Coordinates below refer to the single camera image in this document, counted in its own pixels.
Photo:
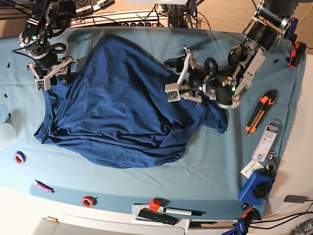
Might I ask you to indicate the light blue table cloth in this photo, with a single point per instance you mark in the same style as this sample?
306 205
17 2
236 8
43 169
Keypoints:
206 178

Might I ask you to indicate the orange black clamp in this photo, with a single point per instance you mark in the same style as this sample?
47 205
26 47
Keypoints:
296 54

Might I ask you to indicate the grey adapter box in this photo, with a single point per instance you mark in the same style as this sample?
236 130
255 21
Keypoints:
295 199

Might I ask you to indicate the metal keys carabiner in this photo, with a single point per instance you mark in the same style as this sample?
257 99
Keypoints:
271 156

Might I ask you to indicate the blue box with knob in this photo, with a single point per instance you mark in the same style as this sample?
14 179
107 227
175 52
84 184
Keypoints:
256 188

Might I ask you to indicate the packaged tool blister card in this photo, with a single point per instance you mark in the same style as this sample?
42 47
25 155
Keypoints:
266 141

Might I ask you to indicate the blue black clamp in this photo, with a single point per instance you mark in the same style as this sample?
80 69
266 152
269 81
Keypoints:
289 34

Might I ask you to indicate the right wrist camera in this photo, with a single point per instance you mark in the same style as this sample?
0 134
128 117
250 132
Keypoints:
42 84

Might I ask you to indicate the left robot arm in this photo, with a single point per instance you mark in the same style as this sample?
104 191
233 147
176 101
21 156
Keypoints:
227 86

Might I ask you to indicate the blue orange bottom clamp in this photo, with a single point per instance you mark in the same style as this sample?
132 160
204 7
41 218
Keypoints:
242 226

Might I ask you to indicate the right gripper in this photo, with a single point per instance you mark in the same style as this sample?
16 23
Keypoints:
46 61

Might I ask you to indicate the power strip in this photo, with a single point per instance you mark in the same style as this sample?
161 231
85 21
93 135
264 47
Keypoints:
148 18

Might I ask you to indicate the white black marker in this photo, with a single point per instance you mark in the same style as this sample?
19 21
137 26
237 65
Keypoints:
183 212

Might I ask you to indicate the white translucent cup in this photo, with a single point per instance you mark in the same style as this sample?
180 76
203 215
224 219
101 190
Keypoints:
7 135

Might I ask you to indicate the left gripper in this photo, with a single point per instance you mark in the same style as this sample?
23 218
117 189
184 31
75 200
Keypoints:
192 75

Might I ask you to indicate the black remote control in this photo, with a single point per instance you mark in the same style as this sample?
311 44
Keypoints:
157 217

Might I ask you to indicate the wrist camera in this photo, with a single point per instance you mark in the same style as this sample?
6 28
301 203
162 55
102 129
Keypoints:
172 92
42 84

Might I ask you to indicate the blue t-shirt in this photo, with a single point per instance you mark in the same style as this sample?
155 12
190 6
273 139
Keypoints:
115 113

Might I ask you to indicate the pink marker pen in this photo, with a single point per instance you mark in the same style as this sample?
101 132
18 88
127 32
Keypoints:
43 186

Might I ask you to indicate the white paper tag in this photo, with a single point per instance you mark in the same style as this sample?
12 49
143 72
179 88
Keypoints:
251 167

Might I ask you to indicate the red cube block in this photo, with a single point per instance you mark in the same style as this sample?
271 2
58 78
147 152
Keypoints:
155 204

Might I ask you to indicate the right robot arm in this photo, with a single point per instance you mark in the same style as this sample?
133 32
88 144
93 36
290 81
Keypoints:
47 19

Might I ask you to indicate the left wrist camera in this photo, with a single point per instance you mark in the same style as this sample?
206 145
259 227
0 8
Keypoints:
172 92

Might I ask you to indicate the orange black utility knife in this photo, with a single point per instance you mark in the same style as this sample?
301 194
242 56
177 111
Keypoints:
262 107

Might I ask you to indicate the red tape roll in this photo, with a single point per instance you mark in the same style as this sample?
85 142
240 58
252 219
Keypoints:
88 201

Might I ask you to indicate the purple tape roll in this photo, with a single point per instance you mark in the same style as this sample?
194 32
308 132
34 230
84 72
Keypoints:
19 157

